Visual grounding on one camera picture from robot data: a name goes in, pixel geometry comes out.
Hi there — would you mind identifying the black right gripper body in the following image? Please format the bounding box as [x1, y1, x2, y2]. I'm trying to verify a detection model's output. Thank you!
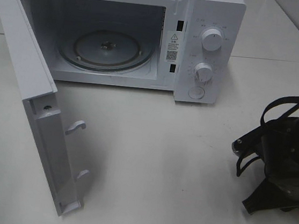
[261, 118, 299, 207]

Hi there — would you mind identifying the white microwave door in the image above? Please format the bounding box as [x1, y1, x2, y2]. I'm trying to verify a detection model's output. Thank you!
[0, 0, 89, 216]

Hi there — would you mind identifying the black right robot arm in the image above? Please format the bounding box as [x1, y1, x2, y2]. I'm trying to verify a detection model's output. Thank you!
[242, 118, 299, 214]

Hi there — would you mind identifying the white microwave oven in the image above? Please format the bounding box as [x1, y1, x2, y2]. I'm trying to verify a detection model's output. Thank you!
[23, 0, 246, 104]

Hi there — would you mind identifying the round white door button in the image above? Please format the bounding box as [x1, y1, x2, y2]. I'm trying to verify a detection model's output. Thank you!
[188, 86, 205, 100]

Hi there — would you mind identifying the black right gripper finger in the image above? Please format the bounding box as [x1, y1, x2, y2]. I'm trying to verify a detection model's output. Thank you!
[242, 181, 298, 214]

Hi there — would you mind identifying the glass microwave turntable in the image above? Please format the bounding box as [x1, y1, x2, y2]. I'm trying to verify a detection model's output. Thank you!
[59, 30, 155, 73]

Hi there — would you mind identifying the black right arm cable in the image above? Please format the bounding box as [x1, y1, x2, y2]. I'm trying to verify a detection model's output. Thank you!
[234, 79, 299, 184]

